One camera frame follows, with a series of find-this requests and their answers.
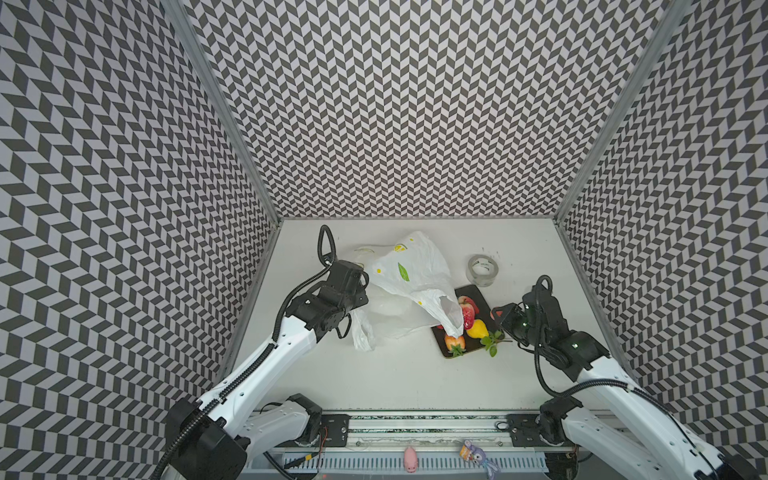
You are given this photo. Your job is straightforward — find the pink small toy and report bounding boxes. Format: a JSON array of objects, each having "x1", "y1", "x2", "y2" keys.
[{"x1": 403, "y1": 447, "x2": 418, "y2": 473}]

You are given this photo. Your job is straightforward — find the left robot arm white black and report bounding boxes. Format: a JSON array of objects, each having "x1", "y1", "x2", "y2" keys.
[{"x1": 150, "y1": 225, "x2": 369, "y2": 479}]

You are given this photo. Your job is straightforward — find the aluminium corner post right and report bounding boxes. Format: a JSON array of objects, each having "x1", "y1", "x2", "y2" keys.
[{"x1": 553, "y1": 0, "x2": 692, "y2": 224}]

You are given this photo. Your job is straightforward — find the clear packing tape roll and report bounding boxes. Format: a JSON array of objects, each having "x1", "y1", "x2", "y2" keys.
[{"x1": 466, "y1": 254, "x2": 499, "y2": 287}]

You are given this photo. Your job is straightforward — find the aluminium corner post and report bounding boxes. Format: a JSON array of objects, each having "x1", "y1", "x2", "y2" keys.
[
  {"x1": 161, "y1": 0, "x2": 281, "y2": 225},
  {"x1": 553, "y1": 0, "x2": 692, "y2": 224}
]

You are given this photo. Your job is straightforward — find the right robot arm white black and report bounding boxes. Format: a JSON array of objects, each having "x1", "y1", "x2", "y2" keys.
[{"x1": 491, "y1": 276, "x2": 759, "y2": 479}]

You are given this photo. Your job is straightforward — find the white plastic bag lemon print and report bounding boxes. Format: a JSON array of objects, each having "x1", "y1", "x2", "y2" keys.
[{"x1": 344, "y1": 231, "x2": 464, "y2": 352}]

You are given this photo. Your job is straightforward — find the red yellow fake strawberry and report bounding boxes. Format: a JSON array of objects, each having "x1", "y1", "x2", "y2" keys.
[{"x1": 444, "y1": 335, "x2": 466, "y2": 358}]

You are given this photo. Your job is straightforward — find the fake lemon branch green leaves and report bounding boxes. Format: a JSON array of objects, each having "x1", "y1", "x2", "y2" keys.
[{"x1": 465, "y1": 319, "x2": 505, "y2": 358}]

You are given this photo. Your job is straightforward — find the black square tray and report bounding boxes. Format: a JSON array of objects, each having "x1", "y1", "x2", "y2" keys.
[{"x1": 431, "y1": 285, "x2": 505, "y2": 359}]

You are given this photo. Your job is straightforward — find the aluminium corner post left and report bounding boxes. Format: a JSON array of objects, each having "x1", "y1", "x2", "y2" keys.
[{"x1": 161, "y1": 0, "x2": 281, "y2": 225}]

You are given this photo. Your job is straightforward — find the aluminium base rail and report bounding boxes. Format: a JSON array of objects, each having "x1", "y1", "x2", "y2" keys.
[{"x1": 263, "y1": 409, "x2": 685, "y2": 454}]

